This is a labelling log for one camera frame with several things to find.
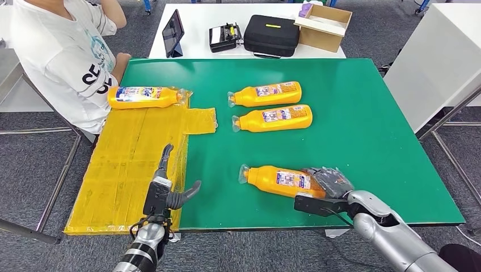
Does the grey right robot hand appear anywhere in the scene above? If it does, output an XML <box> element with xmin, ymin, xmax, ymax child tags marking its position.
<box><xmin>300</xmin><ymin>167</ymin><xmax>355</xmax><ymax>200</ymax></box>

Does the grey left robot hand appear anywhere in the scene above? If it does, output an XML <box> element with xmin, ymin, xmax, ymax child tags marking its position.
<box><xmin>151</xmin><ymin>143</ymin><xmax>202</xmax><ymax>210</ymax></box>

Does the orange detergent bottle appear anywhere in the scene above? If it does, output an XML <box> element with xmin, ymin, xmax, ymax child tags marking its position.
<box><xmin>227</xmin><ymin>81</ymin><xmax>303</xmax><ymax>108</ymax></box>
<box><xmin>107</xmin><ymin>86</ymin><xmax>192</xmax><ymax>111</ymax></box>
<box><xmin>231</xmin><ymin>104</ymin><xmax>314</xmax><ymax>133</ymax></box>
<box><xmin>238</xmin><ymin>164</ymin><xmax>327</xmax><ymax>199</ymax></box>

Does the yellow taped plastic sheet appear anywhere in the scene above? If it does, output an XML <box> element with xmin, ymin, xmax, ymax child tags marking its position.
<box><xmin>63</xmin><ymin>88</ymin><xmax>218</xmax><ymax>236</ymax></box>

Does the black tablet on stand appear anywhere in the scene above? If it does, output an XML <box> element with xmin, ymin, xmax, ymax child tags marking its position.
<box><xmin>162</xmin><ymin>9</ymin><xmax>185</xmax><ymax>58</ymax></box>

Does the brown cardboard box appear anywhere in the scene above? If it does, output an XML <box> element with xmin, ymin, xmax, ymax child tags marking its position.
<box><xmin>293</xmin><ymin>3</ymin><xmax>353</xmax><ymax>53</ymax></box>

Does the person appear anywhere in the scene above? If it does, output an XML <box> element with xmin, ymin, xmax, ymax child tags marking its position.
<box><xmin>10</xmin><ymin>0</ymin><xmax>132</xmax><ymax>135</ymax></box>

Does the black rounded object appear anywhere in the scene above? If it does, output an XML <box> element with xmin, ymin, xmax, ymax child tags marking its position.
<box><xmin>438</xmin><ymin>244</ymin><xmax>481</xmax><ymax>272</ymax></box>

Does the black remote controller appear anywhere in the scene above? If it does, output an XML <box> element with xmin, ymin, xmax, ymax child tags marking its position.
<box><xmin>209</xmin><ymin>22</ymin><xmax>244</xmax><ymax>54</ymax></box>

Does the black carrying case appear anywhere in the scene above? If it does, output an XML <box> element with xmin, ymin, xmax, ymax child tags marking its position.
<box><xmin>243</xmin><ymin>14</ymin><xmax>301</xmax><ymax>60</ymax></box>

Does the white cabinet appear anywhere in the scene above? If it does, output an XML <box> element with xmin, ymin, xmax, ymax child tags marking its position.
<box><xmin>383</xmin><ymin>3</ymin><xmax>481</xmax><ymax>133</ymax></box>

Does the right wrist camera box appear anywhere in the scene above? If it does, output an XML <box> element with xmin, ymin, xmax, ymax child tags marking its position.
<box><xmin>293</xmin><ymin>193</ymin><xmax>350</xmax><ymax>218</ymax></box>

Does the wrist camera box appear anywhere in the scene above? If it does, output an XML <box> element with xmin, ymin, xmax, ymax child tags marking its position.
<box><xmin>293</xmin><ymin>193</ymin><xmax>350</xmax><ymax>218</ymax></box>
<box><xmin>143</xmin><ymin>178</ymin><xmax>173</xmax><ymax>216</ymax></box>

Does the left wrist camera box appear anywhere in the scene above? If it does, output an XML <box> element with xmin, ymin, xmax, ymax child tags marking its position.
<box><xmin>143</xmin><ymin>178</ymin><xmax>173</xmax><ymax>216</ymax></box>

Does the grey metal tube frame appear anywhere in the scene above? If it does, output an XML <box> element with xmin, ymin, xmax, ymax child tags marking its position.
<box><xmin>0</xmin><ymin>125</ymin><xmax>95</xmax><ymax>245</ymax></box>

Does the grey metal table frame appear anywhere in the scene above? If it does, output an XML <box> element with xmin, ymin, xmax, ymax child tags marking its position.
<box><xmin>416</xmin><ymin>86</ymin><xmax>481</xmax><ymax>209</ymax></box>

